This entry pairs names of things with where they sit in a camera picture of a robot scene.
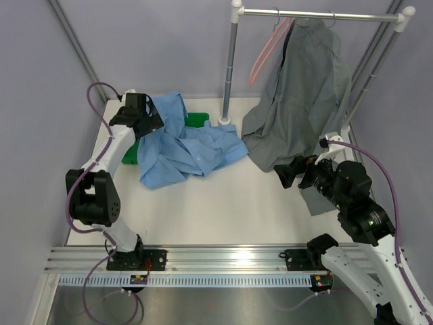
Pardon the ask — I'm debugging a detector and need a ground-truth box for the pink clothes hanger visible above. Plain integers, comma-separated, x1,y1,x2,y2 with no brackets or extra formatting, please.
248,7,293,88

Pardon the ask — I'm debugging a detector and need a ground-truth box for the green plastic tray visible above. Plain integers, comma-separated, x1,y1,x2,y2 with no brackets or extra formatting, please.
121,112,210,165

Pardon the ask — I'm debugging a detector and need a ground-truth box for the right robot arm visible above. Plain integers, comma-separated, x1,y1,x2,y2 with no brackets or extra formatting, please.
274,156,432,324

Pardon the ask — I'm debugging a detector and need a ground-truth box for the purple cable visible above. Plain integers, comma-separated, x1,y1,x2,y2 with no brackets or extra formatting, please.
65,81,145,322
324,141,430,316

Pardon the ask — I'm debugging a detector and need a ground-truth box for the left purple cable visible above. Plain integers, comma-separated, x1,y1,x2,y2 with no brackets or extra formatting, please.
65,81,145,322

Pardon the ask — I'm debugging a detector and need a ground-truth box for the grey shirt metal hanger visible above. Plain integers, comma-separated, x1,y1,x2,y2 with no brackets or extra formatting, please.
327,10,336,28

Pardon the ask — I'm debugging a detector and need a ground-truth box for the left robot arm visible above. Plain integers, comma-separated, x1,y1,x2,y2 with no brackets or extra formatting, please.
66,91,167,272

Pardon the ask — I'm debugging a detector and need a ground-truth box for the white metal clothes rack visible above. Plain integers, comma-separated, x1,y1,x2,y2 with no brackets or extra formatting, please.
218,1,415,133

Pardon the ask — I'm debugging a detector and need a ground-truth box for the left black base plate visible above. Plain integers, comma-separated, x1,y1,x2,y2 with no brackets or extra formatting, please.
106,249,168,272

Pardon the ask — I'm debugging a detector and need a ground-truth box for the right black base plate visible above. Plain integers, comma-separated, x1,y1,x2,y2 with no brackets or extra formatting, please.
279,248,329,272

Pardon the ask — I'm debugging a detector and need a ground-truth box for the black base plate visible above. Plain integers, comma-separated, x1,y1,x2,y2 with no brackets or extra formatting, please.
106,249,168,272
279,248,329,272

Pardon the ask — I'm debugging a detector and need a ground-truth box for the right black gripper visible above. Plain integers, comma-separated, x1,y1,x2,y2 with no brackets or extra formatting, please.
273,150,347,211

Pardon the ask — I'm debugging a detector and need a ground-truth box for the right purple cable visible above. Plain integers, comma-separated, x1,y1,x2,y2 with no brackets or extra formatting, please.
324,141,430,316

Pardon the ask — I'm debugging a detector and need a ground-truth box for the aluminium mounting rail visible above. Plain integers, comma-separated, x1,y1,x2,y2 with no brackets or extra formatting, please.
43,245,305,274

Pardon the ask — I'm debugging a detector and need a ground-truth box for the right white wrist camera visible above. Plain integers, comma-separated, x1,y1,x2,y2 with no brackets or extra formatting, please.
315,135,344,165

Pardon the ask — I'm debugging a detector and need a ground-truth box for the light blue shirt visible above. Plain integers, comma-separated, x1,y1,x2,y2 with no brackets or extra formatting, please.
137,93,248,190

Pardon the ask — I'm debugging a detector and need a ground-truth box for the white slotted cable duct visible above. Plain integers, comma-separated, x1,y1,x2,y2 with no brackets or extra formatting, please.
58,273,333,288

